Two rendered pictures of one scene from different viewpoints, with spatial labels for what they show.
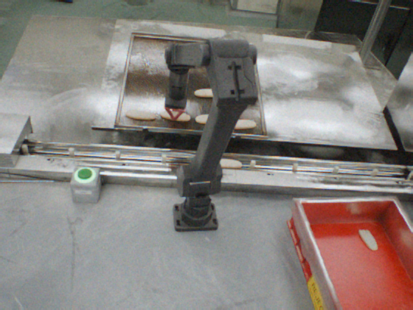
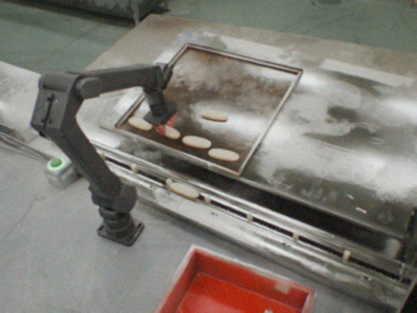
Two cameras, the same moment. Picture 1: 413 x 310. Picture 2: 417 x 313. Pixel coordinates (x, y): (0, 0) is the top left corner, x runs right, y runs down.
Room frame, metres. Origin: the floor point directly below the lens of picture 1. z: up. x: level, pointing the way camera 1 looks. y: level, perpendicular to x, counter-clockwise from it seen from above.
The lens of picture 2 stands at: (0.32, -0.72, 1.79)
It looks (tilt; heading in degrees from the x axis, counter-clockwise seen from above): 43 degrees down; 43
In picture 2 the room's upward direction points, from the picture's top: 5 degrees counter-clockwise
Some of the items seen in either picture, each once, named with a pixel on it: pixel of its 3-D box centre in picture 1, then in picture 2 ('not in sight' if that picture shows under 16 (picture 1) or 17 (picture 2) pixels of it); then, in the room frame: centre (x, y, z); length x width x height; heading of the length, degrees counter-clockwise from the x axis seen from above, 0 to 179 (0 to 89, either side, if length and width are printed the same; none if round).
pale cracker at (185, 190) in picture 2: (226, 163); (184, 189); (0.89, -0.07, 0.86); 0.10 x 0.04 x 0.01; 99
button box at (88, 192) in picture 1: (86, 188); (62, 175); (0.70, 0.32, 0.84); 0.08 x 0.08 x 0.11; 9
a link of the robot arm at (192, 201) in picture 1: (195, 184); (113, 198); (0.69, 0.01, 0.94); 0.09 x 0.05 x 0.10; 21
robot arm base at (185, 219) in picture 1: (196, 209); (118, 221); (0.68, 0.00, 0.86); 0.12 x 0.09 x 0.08; 105
